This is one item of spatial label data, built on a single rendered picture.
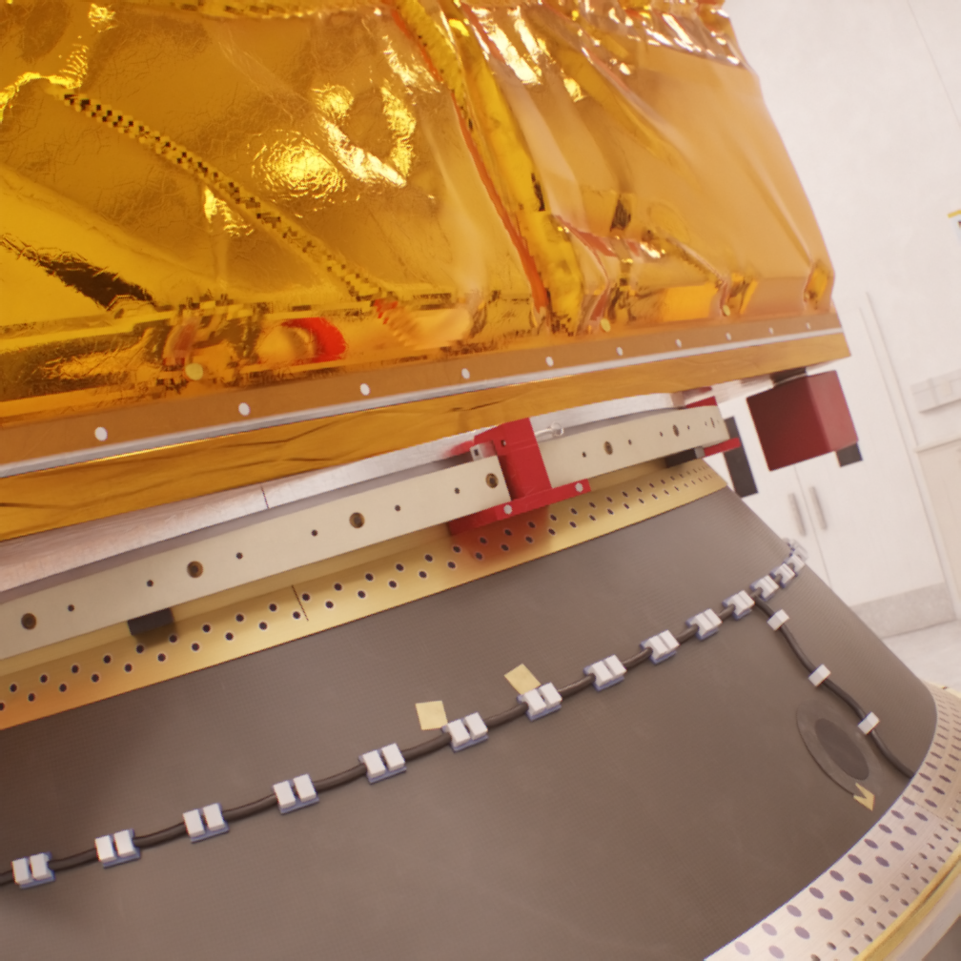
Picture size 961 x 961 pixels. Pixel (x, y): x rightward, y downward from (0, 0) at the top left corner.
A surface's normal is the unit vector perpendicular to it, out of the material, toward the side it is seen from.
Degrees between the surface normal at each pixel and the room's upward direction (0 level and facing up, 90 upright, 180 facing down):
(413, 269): 88
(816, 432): 90
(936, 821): 43
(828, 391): 90
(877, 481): 90
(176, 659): 62
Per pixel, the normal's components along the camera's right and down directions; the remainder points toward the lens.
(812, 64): -0.59, 0.15
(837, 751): 0.51, -0.68
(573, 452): 0.65, -0.24
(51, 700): -0.07, -0.51
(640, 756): 0.36, -0.63
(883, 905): 0.22, -0.86
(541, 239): 0.25, -0.11
